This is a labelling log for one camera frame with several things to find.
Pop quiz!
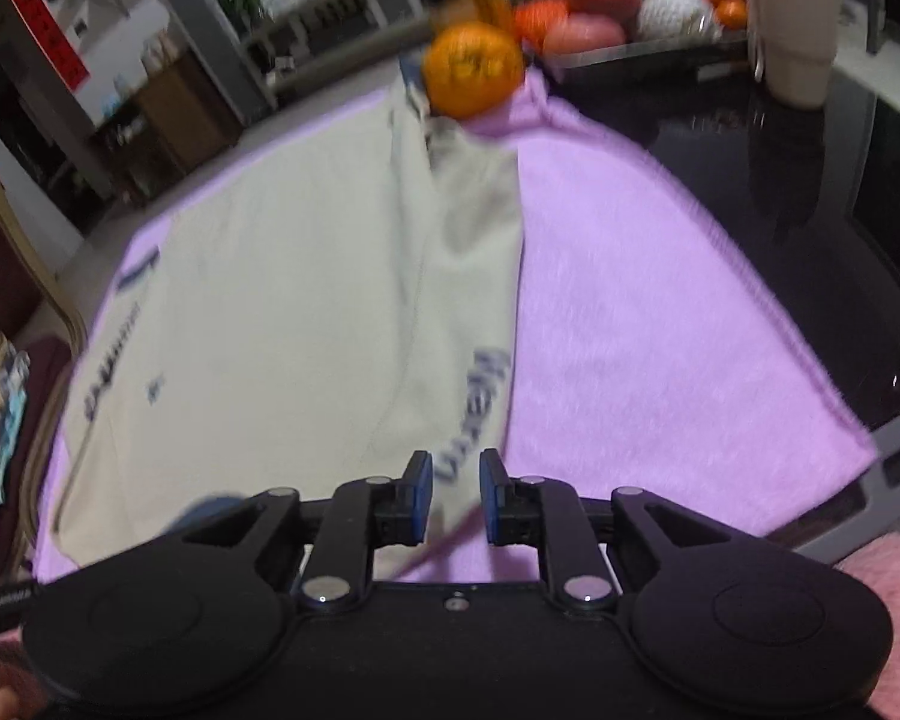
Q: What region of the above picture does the person's left hand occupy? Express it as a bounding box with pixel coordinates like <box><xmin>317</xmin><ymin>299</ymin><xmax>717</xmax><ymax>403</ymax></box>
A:
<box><xmin>0</xmin><ymin>679</ymin><xmax>44</xmax><ymax>720</ymax></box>

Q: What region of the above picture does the metal fruit tray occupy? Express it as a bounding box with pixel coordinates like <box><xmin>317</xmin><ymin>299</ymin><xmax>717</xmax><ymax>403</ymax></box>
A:
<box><xmin>541</xmin><ymin>31</ymin><xmax>752</xmax><ymax>85</ymax></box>

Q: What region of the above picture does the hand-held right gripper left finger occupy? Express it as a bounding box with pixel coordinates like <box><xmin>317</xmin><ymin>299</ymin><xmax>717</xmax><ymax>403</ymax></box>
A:
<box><xmin>183</xmin><ymin>450</ymin><xmax>434</xmax><ymax>610</ymax></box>

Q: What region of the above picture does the red wall banner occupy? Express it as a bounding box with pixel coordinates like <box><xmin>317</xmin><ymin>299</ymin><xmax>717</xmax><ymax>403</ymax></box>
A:
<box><xmin>6</xmin><ymin>0</ymin><xmax>92</xmax><ymax>92</ymax></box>

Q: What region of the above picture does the orange foam-netted fruit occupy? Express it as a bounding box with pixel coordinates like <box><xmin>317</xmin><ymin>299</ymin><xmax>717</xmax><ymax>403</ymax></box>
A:
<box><xmin>513</xmin><ymin>0</ymin><xmax>571</xmax><ymax>50</ymax></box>

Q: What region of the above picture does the dark red gold-framed chair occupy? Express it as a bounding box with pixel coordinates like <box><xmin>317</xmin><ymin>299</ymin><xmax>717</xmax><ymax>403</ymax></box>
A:
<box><xmin>0</xmin><ymin>116</ymin><xmax>87</xmax><ymax>586</ymax></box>

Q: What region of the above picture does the beige t-shirt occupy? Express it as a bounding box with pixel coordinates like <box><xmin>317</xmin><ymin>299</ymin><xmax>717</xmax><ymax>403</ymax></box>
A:
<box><xmin>52</xmin><ymin>67</ymin><xmax>526</xmax><ymax>567</ymax></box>

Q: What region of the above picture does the grey media shelf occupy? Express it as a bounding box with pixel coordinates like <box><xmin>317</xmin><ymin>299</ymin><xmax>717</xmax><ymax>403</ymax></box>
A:
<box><xmin>266</xmin><ymin>0</ymin><xmax>425</xmax><ymax>65</ymax></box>

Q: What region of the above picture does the large orange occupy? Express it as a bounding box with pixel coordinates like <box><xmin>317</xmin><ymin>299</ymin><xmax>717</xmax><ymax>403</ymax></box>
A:
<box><xmin>422</xmin><ymin>21</ymin><xmax>526</xmax><ymax>121</ymax></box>

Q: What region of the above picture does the white foam-netted fruit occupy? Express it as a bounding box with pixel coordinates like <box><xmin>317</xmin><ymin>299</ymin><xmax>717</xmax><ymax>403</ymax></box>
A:
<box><xmin>636</xmin><ymin>0</ymin><xmax>722</xmax><ymax>43</ymax></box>

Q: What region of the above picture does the white plant pot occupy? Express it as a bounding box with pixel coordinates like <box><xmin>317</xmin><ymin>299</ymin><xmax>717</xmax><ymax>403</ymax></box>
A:
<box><xmin>748</xmin><ymin>0</ymin><xmax>845</xmax><ymax>110</ymax></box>

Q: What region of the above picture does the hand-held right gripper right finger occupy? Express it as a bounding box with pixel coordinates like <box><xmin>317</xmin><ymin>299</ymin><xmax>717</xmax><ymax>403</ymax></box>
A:
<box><xmin>479</xmin><ymin>448</ymin><xmax>730</xmax><ymax>610</ymax></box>

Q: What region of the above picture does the wooden cabinet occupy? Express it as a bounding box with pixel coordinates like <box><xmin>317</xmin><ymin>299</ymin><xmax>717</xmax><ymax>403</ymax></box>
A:
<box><xmin>94</xmin><ymin>51</ymin><xmax>245</xmax><ymax>177</ymax></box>

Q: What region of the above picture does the purple towel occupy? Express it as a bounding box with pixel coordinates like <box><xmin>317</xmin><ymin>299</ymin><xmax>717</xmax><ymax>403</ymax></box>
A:
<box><xmin>30</xmin><ymin>64</ymin><xmax>882</xmax><ymax>586</ymax></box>

